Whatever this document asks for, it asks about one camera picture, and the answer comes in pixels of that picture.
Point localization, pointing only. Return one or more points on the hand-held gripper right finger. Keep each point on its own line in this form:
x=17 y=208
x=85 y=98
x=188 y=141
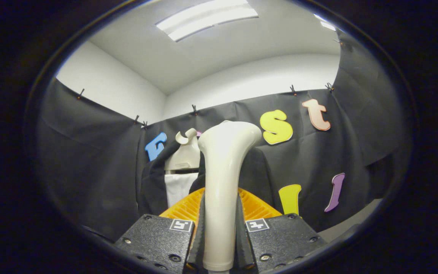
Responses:
x=241 y=239

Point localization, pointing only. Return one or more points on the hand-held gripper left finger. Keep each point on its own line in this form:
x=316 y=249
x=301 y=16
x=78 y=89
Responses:
x=199 y=239

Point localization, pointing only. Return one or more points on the black suit jacket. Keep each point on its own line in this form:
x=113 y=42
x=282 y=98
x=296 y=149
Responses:
x=257 y=171

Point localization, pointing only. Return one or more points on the white garment steamer head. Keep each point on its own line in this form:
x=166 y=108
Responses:
x=222 y=171

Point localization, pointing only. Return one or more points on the cream plastic hanger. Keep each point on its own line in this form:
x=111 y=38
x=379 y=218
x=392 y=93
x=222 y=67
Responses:
x=184 y=156

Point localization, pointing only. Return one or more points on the grey cabinet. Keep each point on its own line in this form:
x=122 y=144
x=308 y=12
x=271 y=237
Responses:
x=356 y=222

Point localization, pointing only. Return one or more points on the row of black cloth clips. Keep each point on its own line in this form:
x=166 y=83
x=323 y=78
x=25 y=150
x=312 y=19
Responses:
x=194 y=110

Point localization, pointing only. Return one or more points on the black backdrop cloth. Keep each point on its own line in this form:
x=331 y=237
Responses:
x=89 y=160

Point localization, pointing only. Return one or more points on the ceiling light panel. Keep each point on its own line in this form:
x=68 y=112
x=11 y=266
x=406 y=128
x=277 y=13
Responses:
x=207 y=19
x=325 y=23

